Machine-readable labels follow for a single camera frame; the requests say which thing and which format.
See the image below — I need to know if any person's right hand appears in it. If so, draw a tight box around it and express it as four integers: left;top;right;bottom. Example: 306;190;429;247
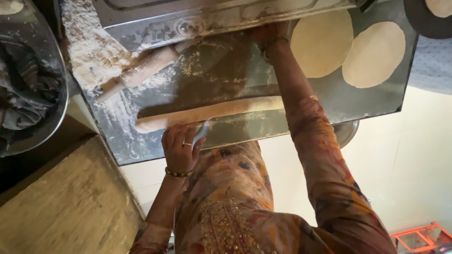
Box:
251;22;292;53

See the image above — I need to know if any person's left hand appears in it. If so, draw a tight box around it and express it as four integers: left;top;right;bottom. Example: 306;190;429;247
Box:
161;123;207;174

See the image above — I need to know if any steel knife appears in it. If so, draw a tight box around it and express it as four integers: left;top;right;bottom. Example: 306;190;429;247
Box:
193;120;212;146

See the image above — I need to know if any thin wrist bangle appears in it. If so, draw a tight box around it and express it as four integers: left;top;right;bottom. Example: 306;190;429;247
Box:
262;35;291;50

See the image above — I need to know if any steel box container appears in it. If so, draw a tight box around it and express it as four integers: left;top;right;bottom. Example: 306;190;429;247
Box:
92;0;369;53

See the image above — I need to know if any steel work table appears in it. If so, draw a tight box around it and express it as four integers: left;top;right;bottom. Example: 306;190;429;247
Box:
61;0;420;166

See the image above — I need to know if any flat round rolled dough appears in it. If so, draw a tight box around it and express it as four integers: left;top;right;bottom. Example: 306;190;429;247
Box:
290;9;354;78
341;21;406;89
424;0;452;18

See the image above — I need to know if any long dough log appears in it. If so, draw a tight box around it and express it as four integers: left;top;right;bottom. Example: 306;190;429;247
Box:
134;95;285;134

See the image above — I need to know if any wooden rolling pin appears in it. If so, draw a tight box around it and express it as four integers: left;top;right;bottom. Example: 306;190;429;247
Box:
96;39;199;103

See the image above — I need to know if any round steel plate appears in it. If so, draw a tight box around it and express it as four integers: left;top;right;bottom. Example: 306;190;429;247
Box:
332;119;360;149

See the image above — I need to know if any dark round griddle pan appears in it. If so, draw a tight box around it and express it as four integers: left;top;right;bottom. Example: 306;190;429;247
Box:
403;0;452;40

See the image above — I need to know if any floral patterned dress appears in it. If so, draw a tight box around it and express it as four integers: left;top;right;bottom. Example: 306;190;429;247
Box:
129;95;398;254

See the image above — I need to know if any blue dotted cloth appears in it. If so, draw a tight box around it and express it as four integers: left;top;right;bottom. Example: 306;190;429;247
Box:
408;35;452;96

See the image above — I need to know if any heap of white flour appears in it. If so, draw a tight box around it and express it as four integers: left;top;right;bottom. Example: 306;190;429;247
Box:
61;0;142;93

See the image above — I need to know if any large steel bowl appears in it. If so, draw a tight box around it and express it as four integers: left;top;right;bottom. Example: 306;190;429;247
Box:
0;0;69;158

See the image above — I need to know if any grey crumpled cloth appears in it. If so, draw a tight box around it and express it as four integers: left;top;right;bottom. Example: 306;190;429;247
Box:
0;35;63;150

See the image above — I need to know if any pale dough lump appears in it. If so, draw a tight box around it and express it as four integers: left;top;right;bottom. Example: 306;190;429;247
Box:
0;0;25;16

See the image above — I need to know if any beige stone slab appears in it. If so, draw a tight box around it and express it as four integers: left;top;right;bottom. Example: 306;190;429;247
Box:
0;135;146;254

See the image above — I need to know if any beaded wrist bracelet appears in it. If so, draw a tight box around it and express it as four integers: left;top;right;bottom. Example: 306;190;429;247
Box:
164;167;194;179

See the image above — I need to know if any orange metal frame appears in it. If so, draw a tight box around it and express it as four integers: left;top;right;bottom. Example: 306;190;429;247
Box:
390;221;452;254

